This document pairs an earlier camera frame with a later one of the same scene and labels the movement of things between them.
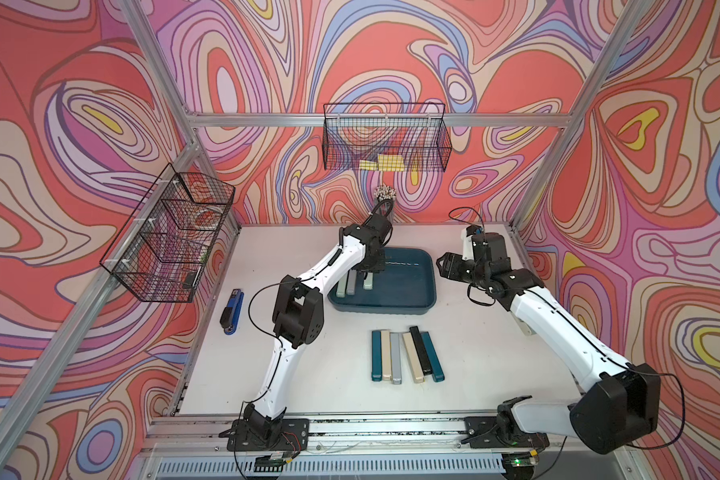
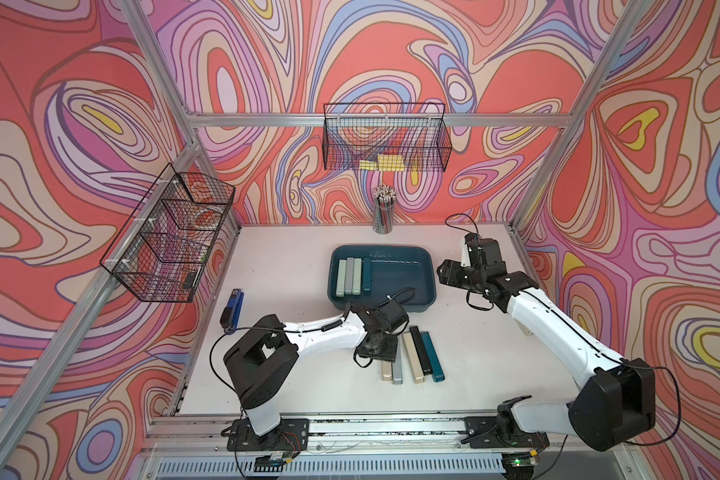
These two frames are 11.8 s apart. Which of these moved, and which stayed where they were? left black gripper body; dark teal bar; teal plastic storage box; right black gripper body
Moved: left black gripper body; dark teal bar
Stayed: right black gripper body; teal plastic storage box
